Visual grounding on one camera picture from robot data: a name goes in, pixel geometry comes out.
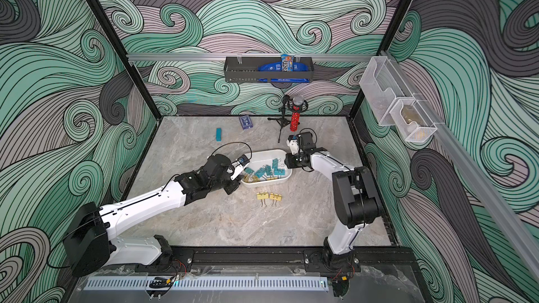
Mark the teal binder clip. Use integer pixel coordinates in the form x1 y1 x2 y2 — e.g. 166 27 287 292
254 167 267 178
272 159 286 178

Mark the white plastic storage box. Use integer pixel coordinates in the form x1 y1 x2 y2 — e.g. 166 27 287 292
241 150 293 188

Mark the yellow binder clip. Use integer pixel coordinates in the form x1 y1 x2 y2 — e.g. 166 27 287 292
269 193 282 207
256 192 270 208

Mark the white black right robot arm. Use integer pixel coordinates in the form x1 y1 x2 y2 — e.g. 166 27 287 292
285 131 383 268

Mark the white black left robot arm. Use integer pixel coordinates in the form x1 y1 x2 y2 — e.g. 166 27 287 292
63 154 250 278

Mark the blue card box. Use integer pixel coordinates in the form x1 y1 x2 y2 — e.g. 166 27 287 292
239 115 253 130

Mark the red glitter microphone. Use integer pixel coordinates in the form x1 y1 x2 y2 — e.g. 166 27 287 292
290 96 305 132

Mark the teal small block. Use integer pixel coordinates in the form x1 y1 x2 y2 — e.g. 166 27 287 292
216 128 222 142

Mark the black microphone tripod stand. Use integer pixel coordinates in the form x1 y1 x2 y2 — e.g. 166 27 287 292
268 95 293 143

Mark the blue package in shelf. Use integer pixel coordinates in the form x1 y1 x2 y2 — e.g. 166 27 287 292
257 62 312 83

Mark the black wall shelf basket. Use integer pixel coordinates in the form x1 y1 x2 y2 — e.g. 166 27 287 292
224 56 314 84

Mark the clear plastic wall bin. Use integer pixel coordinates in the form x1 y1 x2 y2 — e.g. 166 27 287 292
360 56 412 126

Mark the small clear wall bin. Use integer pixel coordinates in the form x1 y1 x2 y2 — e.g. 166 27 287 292
390 98 437 144

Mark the aluminium wall rail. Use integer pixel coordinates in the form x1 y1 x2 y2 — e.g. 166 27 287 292
126 52 374 63
381 50 538 280

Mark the right aluminium wall rail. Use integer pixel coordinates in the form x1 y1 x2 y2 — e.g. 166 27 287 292
381 50 538 280

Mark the black corner frame post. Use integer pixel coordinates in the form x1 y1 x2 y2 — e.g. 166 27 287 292
346 0 430 119

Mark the black left corner post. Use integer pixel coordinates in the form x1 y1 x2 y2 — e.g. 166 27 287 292
85 0 163 121

